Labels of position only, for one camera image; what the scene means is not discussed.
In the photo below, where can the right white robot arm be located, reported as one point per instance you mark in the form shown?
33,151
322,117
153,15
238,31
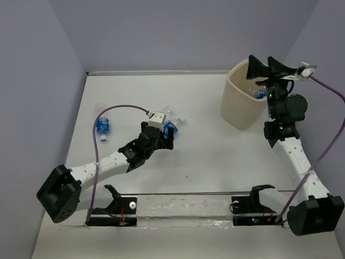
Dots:
311,208

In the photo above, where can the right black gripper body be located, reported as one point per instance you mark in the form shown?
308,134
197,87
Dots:
276,90

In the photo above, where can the cream plastic bin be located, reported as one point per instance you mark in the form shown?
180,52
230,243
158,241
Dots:
238,107

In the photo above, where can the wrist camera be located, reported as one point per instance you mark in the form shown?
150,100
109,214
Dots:
157,120
305,70

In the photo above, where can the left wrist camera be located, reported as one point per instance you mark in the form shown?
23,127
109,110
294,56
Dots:
157,120

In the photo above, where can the clear unlabelled bottle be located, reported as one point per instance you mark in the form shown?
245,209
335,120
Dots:
168,111

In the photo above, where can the labelled bottle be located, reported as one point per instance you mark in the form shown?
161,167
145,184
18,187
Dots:
102,124
258,92
175,124

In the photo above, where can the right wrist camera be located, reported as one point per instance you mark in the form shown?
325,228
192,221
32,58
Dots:
305,70

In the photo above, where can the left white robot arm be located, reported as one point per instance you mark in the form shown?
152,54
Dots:
60,193

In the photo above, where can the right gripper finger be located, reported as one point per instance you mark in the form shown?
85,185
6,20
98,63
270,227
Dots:
280,69
256,68

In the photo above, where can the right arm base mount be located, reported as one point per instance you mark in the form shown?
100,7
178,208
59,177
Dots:
260,207

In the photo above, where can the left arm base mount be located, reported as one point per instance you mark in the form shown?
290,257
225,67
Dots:
121,212

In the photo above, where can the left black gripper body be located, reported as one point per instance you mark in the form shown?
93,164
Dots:
160,142

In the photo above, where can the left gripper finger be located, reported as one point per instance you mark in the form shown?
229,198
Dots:
144,127
170,138

